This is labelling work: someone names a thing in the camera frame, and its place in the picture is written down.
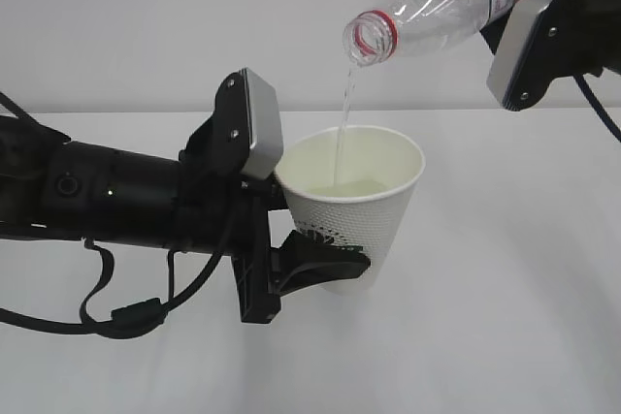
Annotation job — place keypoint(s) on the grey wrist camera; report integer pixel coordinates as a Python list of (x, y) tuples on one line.
[(247, 136), (536, 49)]

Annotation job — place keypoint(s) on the clear plastic water bottle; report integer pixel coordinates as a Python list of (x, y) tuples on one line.
[(416, 27)]

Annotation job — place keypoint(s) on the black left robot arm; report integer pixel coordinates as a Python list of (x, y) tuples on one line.
[(55, 188)]

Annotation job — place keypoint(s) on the white paper coffee cup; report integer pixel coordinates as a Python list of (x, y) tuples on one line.
[(350, 189)]

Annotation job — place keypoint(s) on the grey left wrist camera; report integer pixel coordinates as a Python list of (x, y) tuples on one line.
[(247, 136)]

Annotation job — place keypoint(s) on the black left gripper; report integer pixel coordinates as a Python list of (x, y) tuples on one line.
[(228, 215)]

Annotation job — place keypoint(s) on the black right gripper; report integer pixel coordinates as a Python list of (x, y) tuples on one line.
[(594, 24)]

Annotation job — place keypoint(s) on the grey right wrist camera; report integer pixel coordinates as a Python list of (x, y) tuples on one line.
[(536, 49)]

